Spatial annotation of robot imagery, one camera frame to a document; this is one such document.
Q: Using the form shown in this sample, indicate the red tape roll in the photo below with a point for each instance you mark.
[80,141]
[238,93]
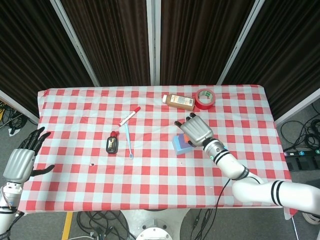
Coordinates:
[200,105]

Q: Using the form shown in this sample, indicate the red white marker pen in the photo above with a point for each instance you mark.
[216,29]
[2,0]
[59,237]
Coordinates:
[130,116]

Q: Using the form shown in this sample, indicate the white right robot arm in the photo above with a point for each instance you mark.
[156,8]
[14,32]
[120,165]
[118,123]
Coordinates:
[230,165]

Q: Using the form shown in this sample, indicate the black bottle red cap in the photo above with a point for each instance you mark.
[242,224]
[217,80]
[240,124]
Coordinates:
[112,146]

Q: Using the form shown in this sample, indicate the dark brown partition panel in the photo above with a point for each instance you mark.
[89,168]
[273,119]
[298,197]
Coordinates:
[287,50]
[200,37]
[37,50]
[112,37]

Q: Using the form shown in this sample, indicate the white partition frame post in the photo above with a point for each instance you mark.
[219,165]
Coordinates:
[75,45]
[153,42]
[17,106]
[240,42]
[297,106]

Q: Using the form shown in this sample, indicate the brown bottle white cap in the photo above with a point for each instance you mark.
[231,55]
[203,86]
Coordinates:
[180,102]

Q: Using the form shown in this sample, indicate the blue sponge block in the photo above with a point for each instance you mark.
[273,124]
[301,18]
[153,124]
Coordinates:
[181,151]

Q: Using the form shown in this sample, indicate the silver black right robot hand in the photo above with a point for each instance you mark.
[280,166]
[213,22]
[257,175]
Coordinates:
[197,131]

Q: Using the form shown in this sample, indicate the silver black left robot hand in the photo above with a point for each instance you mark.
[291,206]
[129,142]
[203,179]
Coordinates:
[18,162]

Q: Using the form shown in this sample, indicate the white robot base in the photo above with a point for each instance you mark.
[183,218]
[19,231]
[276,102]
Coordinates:
[155,222]

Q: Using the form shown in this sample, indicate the red white checkered tablecloth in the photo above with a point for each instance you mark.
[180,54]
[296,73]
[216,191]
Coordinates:
[150,175]

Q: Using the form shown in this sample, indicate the purple cube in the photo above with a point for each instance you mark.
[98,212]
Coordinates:
[183,145]

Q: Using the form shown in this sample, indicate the light blue toothbrush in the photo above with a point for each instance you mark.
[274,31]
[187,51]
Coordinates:
[128,140]

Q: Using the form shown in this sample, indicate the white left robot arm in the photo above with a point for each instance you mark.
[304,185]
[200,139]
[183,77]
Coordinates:
[10,195]

